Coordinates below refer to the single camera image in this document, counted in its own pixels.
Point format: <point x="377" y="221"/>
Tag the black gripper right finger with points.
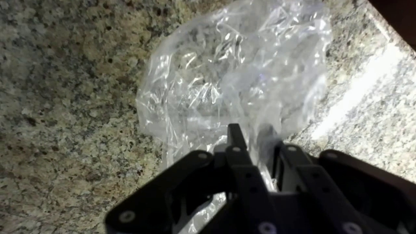
<point x="337" y="192"/>

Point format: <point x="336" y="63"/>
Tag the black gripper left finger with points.
<point x="168" y="202"/>

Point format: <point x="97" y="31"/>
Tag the clear plastic bag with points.
<point x="259" y="63"/>

